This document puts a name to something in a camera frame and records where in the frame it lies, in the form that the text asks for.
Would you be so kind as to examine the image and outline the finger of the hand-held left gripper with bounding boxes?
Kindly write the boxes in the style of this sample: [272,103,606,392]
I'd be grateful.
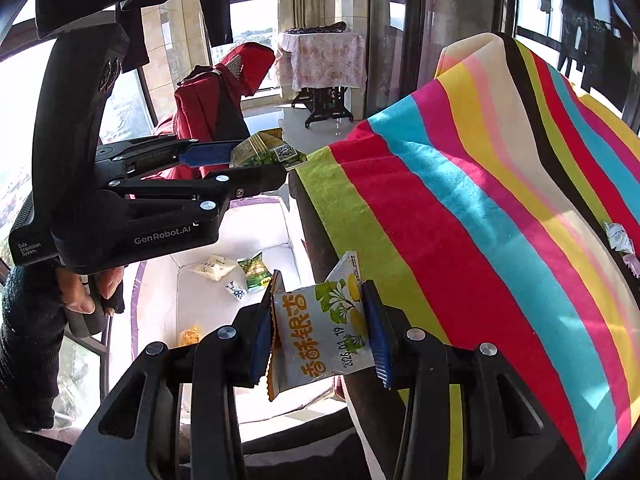
[100,164,290,212]
[95,139,237,177]

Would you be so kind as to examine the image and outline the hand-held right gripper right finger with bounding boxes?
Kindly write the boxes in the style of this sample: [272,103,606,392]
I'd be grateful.
[361,280,586,480]

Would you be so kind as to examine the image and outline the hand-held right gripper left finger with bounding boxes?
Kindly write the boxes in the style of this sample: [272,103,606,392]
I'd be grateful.
[57,270,283,480]

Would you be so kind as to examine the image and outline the green snack packet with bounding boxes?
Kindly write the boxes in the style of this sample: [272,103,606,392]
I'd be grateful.
[237,251,274,294]
[229,127,308,171]

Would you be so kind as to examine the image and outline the white orange snack packet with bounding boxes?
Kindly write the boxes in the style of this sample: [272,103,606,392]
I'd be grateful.
[265,251,377,402]

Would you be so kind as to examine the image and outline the white storage bin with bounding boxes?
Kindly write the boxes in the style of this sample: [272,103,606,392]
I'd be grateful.
[107,192,351,428]

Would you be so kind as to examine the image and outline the clear round pastry packet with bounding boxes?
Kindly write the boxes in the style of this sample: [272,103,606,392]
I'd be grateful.
[602,221,637,257]

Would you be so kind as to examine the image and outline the person's left forearm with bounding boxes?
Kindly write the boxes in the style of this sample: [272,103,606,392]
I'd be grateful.
[0,260,67,431]

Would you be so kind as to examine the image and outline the person's left hand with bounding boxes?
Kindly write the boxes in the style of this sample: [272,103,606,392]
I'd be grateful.
[54,264,127,337]

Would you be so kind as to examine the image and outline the red jacket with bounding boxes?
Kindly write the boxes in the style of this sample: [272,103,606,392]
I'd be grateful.
[150,42,277,182]

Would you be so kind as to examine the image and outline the black sewing table legs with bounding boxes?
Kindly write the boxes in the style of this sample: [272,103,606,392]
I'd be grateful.
[291,85,357,128]

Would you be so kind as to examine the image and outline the floral tablecloth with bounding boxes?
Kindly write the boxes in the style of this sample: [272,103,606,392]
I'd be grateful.
[277,30,368,93]

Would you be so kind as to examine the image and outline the striped colourful cloth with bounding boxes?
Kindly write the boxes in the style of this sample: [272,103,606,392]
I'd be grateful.
[295,32,640,480]

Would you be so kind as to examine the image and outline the dark cloth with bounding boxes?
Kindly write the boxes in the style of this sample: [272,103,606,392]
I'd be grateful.
[287,21,349,36]

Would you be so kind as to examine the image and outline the hanging dark clothes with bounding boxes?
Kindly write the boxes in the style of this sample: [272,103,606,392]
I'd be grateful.
[515,0,633,111]

